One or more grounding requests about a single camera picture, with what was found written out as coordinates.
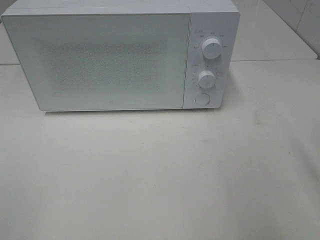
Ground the white microwave oven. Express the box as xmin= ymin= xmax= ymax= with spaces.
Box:
xmin=1 ymin=0 xmax=240 ymax=111

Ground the round white door button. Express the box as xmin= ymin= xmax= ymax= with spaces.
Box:
xmin=195 ymin=93 xmax=210 ymax=106

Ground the white microwave knob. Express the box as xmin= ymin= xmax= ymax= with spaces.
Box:
xmin=201 ymin=36 xmax=222 ymax=60
xmin=197 ymin=70 xmax=217 ymax=89

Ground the white microwave door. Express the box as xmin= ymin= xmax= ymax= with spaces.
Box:
xmin=3 ymin=14 xmax=190 ymax=112

